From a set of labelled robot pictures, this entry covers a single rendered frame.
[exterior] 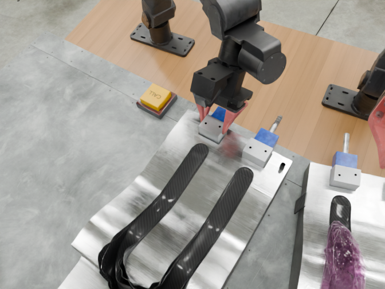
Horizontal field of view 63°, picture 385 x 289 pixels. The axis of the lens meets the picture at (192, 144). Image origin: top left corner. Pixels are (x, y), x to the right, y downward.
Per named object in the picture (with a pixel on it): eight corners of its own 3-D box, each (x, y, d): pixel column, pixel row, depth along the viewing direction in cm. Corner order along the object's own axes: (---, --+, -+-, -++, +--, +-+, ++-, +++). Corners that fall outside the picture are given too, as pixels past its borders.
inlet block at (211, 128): (228, 98, 77) (229, 84, 72) (247, 107, 75) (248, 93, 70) (199, 139, 72) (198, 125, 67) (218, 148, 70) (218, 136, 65)
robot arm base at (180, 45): (181, 37, 86) (193, 20, 89) (122, 18, 92) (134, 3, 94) (184, 58, 93) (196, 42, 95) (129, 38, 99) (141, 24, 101)
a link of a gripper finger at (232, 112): (226, 144, 64) (238, 104, 59) (196, 129, 66) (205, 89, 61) (239, 131, 69) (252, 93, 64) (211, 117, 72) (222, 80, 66)
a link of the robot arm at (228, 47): (255, 74, 59) (267, 37, 55) (231, 75, 56) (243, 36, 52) (234, 58, 63) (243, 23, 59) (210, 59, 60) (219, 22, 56)
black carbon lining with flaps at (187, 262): (196, 144, 71) (192, 121, 62) (260, 179, 66) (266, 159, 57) (94, 285, 58) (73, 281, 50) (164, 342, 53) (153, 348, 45)
